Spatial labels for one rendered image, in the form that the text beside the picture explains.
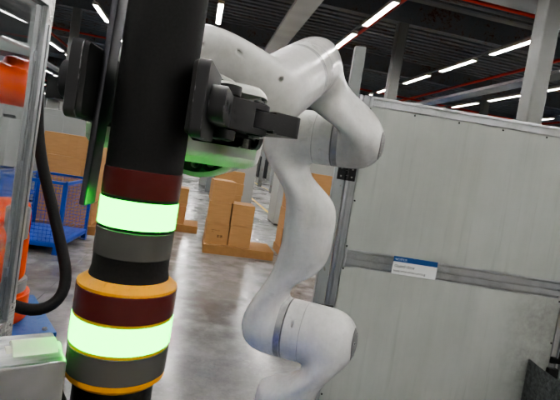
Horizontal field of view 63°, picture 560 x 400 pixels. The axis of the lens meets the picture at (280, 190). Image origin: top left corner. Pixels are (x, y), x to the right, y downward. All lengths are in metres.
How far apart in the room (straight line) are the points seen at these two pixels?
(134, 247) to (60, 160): 8.12
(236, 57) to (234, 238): 7.38
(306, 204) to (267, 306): 0.22
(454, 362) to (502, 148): 0.98
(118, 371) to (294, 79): 0.42
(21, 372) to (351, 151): 0.69
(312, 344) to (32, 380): 0.73
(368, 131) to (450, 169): 1.36
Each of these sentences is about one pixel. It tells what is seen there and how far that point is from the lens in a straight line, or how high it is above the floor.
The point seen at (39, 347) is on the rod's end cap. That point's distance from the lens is 0.22.
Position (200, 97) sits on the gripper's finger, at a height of 1.66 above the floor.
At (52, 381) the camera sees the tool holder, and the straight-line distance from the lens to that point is 0.21.
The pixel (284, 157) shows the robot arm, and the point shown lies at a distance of 0.85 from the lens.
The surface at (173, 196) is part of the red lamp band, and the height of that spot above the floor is 1.61.
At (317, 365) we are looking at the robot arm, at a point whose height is 1.28.
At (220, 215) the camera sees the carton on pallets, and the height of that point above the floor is 0.64.
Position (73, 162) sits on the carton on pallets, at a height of 1.15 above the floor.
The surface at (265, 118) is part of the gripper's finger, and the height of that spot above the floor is 1.66.
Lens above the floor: 1.63
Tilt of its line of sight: 3 degrees down
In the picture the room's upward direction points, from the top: 9 degrees clockwise
